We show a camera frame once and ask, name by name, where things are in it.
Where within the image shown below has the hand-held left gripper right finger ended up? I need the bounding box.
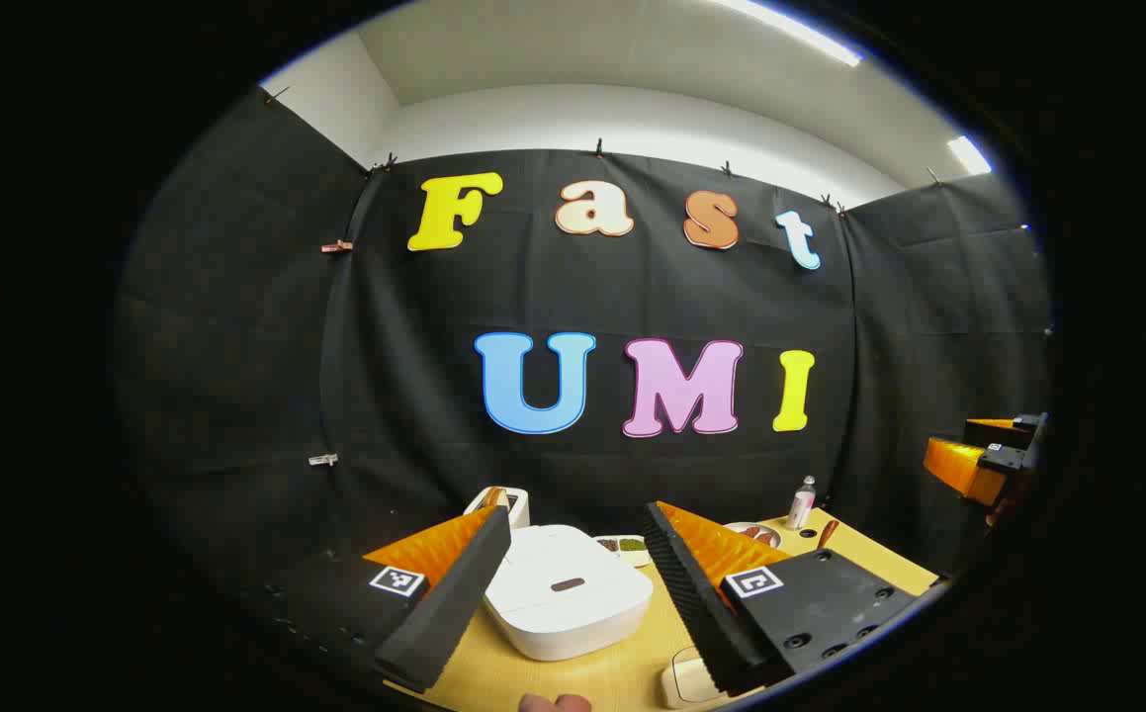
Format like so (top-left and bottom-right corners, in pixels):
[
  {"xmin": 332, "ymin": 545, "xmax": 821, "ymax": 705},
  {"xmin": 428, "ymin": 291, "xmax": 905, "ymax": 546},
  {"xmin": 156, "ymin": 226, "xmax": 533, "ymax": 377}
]
[{"xmin": 642, "ymin": 499, "xmax": 922, "ymax": 696}]

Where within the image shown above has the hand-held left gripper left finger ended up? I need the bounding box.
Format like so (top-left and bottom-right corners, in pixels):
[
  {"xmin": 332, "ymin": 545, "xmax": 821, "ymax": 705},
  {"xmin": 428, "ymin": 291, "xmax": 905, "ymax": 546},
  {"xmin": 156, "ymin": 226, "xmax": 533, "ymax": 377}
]
[{"xmin": 241, "ymin": 504, "xmax": 514, "ymax": 695}]

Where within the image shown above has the plastic container of rice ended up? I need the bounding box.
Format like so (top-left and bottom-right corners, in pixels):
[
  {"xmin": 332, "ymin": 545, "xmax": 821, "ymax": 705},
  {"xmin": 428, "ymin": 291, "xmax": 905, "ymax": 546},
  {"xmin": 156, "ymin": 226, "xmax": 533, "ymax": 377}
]
[{"xmin": 660, "ymin": 648, "xmax": 732, "ymax": 709}]

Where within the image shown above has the white rice cooker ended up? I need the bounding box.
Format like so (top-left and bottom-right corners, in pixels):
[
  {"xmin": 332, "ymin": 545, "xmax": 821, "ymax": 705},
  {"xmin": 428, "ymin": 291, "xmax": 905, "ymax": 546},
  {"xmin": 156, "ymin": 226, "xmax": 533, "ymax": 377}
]
[{"xmin": 482, "ymin": 524, "xmax": 655, "ymax": 662}]

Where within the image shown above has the white divided bean dish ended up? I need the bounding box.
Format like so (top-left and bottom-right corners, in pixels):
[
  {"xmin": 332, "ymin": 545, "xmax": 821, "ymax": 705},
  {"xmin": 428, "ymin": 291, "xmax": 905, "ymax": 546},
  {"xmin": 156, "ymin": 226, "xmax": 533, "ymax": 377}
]
[{"xmin": 592, "ymin": 534, "xmax": 653, "ymax": 570}]

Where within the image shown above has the white round plate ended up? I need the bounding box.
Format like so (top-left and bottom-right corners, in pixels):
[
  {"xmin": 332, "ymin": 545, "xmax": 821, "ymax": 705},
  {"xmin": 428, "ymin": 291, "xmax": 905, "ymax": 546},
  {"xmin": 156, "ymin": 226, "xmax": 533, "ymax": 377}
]
[{"xmin": 723, "ymin": 521, "xmax": 783, "ymax": 551}]

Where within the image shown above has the white toaster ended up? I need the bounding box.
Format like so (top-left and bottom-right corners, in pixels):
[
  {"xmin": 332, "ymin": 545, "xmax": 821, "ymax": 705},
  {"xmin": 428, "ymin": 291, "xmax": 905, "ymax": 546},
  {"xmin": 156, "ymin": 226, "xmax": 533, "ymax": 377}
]
[{"xmin": 464, "ymin": 487, "xmax": 532, "ymax": 530}]

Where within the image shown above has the small clear bottle pink label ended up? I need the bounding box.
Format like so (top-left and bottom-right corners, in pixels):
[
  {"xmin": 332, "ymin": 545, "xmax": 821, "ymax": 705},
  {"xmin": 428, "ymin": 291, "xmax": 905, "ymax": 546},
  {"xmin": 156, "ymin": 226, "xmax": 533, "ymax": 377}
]
[{"xmin": 787, "ymin": 476, "xmax": 818, "ymax": 531}]

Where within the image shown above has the short ceiling light panel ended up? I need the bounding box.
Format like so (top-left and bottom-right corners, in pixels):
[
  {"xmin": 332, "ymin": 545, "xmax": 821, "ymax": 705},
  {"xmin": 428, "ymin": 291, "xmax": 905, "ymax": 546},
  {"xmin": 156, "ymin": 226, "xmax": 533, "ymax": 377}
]
[{"xmin": 948, "ymin": 135, "xmax": 994, "ymax": 177}]

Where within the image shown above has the black backdrop cloth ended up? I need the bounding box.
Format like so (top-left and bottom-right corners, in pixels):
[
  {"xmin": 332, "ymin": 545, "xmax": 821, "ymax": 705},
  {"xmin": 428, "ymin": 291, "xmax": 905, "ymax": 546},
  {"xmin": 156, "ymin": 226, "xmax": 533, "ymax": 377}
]
[{"xmin": 116, "ymin": 87, "xmax": 1056, "ymax": 594}]

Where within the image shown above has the long ceiling light strip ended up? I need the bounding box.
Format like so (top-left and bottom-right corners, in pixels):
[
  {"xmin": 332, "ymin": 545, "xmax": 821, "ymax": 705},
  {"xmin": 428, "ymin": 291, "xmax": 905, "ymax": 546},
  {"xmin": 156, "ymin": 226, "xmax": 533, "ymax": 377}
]
[{"xmin": 711, "ymin": 0, "xmax": 865, "ymax": 68}]

